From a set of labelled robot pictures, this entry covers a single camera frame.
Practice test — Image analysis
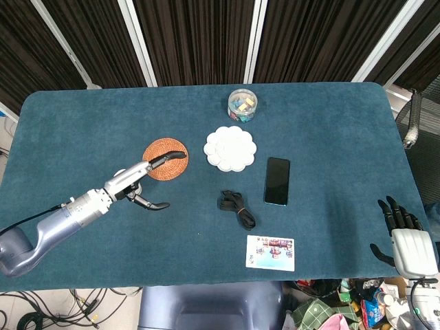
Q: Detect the white partition post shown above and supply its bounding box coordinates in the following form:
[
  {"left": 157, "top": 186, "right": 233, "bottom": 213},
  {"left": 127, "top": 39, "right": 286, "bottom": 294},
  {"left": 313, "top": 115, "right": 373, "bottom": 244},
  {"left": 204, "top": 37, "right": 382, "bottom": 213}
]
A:
[
  {"left": 117, "top": 0, "right": 158, "bottom": 87},
  {"left": 383, "top": 32, "right": 440, "bottom": 91},
  {"left": 243, "top": 0, "right": 269, "bottom": 84},
  {"left": 351, "top": 0, "right": 426, "bottom": 83},
  {"left": 30, "top": 0, "right": 103, "bottom": 89}
]

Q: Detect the green checked cloth bag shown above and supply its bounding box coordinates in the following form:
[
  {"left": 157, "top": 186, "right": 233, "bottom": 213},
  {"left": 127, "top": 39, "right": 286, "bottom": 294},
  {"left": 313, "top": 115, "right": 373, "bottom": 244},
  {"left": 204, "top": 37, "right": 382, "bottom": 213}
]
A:
[{"left": 291, "top": 298, "right": 360, "bottom": 330}]

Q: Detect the black bundled strap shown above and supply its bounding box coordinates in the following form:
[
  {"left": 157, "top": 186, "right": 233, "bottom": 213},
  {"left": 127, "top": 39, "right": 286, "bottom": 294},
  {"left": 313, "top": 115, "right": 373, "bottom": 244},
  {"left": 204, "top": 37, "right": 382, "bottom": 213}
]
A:
[{"left": 217, "top": 190, "right": 257, "bottom": 230}]

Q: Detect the silver foil bag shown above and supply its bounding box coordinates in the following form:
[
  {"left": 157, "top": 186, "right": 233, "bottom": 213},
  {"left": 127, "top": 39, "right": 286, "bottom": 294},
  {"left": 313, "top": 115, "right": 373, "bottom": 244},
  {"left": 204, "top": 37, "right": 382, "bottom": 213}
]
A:
[{"left": 384, "top": 298, "right": 417, "bottom": 330}]

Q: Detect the black floor cable tangle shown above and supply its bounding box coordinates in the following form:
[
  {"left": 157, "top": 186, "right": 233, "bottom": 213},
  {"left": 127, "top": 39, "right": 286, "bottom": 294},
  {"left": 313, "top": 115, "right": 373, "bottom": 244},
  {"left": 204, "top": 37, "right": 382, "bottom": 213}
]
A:
[{"left": 0, "top": 287, "right": 144, "bottom": 330}]

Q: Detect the printed picture card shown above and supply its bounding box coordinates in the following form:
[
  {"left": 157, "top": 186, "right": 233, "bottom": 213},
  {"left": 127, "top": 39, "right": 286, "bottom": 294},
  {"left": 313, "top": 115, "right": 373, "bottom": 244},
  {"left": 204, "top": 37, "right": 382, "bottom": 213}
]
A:
[{"left": 244, "top": 234, "right": 296, "bottom": 272}]

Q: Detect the brown woven round coaster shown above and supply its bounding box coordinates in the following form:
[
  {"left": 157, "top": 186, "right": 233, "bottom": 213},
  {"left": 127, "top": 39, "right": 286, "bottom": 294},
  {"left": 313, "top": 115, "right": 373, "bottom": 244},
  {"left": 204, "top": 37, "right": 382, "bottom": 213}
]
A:
[{"left": 142, "top": 137, "right": 190, "bottom": 181}]

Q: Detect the black smartphone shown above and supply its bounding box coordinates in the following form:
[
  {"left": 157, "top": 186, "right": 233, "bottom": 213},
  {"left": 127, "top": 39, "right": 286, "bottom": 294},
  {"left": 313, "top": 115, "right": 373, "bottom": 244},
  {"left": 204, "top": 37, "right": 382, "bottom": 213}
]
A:
[{"left": 263, "top": 157, "right": 291, "bottom": 206}]

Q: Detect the blue snack packet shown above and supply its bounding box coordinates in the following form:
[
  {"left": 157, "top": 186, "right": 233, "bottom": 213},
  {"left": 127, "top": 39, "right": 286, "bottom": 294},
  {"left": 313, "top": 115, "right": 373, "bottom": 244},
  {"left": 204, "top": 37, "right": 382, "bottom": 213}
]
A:
[{"left": 360, "top": 298, "right": 384, "bottom": 325}]

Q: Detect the white flower-shaped paint palette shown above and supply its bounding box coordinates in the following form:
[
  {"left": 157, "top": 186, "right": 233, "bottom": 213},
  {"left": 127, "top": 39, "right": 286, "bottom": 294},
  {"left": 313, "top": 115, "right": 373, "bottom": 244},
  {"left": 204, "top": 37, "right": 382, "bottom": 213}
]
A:
[{"left": 203, "top": 125, "right": 259, "bottom": 173}]

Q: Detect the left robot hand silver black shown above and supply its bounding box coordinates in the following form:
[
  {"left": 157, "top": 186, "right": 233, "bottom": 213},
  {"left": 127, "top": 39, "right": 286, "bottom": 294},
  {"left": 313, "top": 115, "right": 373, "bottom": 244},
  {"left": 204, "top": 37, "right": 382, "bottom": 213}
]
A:
[{"left": 102, "top": 151, "right": 189, "bottom": 212}]

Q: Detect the teal table cloth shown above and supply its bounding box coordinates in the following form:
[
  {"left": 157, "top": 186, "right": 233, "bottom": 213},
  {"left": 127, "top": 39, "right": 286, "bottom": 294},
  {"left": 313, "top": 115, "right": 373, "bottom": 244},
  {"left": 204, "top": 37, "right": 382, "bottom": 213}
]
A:
[{"left": 0, "top": 81, "right": 430, "bottom": 288}]

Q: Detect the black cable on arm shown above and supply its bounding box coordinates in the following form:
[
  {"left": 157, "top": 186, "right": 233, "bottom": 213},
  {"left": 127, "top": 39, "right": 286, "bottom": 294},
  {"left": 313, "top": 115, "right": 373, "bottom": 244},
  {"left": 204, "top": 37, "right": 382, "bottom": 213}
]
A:
[{"left": 0, "top": 203, "right": 69, "bottom": 235}]

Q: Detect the pink cloth item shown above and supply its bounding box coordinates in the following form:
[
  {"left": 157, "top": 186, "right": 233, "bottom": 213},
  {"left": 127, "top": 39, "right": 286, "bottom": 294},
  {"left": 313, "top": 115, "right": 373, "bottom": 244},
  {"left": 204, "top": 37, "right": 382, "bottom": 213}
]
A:
[{"left": 316, "top": 314, "right": 352, "bottom": 330}]

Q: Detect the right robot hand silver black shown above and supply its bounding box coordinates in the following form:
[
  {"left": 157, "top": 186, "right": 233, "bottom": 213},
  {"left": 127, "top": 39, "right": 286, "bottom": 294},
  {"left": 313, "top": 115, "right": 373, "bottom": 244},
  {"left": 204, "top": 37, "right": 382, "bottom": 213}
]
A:
[{"left": 370, "top": 195, "right": 440, "bottom": 278}]

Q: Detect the clear jar of coloured clips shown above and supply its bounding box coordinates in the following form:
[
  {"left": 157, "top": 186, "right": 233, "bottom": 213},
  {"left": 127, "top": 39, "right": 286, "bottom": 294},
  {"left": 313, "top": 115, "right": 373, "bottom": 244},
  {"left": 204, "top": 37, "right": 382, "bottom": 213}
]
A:
[{"left": 227, "top": 88, "right": 259, "bottom": 123}]

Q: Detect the black mesh office chair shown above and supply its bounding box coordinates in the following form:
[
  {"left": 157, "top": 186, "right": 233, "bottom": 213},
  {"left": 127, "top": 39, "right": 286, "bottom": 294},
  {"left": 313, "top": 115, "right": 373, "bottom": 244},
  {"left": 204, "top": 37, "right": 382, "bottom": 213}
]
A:
[{"left": 395, "top": 82, "right": 440, "bottom": 207}]

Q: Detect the blue-grey robot torso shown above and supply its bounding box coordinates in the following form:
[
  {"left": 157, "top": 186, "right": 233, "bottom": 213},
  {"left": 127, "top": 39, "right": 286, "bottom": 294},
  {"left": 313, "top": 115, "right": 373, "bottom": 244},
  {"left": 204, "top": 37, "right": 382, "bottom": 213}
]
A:
[{"left": 139, "top": 280, "right": 286, "bottom": 330}]

